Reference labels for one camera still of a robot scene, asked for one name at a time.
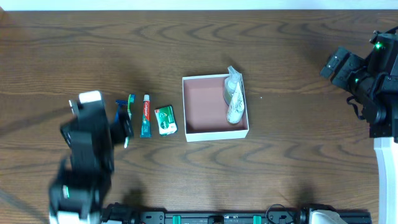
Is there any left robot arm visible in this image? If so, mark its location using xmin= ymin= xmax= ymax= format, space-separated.
xmin=49 ymin=100 xmax=133 ymax=223

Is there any clear pump sanitizer bottle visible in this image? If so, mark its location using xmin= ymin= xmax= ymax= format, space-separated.
xmin=223 ymin=66 xmax=243 ymax=105

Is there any green soap packet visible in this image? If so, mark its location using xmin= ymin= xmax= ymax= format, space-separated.
xmin=154 ymin=105 xmax=178 ymax=136

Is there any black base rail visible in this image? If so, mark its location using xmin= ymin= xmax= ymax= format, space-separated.
xmin=100 ymin=203 xmax=372 ymax=224

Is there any Colgate toothpaste tube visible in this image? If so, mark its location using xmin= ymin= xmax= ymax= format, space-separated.
xmin=140 ymin=95 xmax=152 ymax=138

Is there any blue disposable razor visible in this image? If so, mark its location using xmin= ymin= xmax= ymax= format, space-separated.
xmin=114 ymin=100 xmax=127 ymax=122

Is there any white lotion tube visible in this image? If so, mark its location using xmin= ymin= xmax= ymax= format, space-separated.
xmin=226 ymin=84 xmax=245 ymax=124

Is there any green white toothbrush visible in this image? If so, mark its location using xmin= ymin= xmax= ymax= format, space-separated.
xmin=124 ymin=94 xmax=135 ymax=149

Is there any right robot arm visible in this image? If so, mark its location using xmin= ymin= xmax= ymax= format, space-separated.
xmin=320 ymin=28 xmax=397 ymax=223

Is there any white open cardboard box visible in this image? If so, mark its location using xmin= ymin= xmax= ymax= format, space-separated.
xmin=182 ymin=74 xmax=249 ymax=142

